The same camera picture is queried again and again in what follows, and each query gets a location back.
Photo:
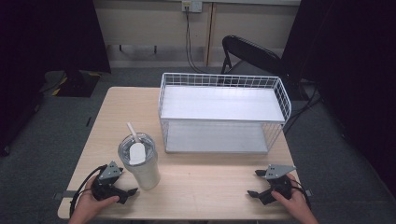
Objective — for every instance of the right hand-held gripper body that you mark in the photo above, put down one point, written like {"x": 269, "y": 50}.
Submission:
{"x": 280, "y": 186}

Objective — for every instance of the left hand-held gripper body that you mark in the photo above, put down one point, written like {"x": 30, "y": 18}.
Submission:
{"x": 107, "y": 188}

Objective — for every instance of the clear lidded tumbler cup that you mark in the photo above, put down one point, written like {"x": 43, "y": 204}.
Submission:
{"x": 144, "y": 174}

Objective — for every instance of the white straw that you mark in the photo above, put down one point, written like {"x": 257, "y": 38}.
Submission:
{"x": 132, "y": 130}

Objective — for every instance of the person's right hand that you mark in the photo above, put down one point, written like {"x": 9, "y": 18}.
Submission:
{"x": 295, "y": 205}

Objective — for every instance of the person's left hand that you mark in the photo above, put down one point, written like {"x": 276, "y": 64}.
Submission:
{"x": 88, "y": 208}

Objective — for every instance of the dark stand base yellow tape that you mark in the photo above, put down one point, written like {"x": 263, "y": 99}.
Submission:
{"x": 74, "y": 84}

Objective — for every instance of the black folding chair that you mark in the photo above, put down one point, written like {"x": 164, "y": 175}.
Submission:
{"x": 249, "y": 51}

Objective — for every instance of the dark curtain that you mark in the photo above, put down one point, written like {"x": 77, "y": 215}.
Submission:
{"x": 351, "y": 77}

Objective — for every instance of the grey table bracket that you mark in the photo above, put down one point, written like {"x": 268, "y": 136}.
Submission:
{"x": 308, "y": 193}
{"x": 62, "y": 195}

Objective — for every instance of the white wall outlet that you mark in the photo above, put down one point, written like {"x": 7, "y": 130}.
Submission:
{"x": 192, "y": 5}

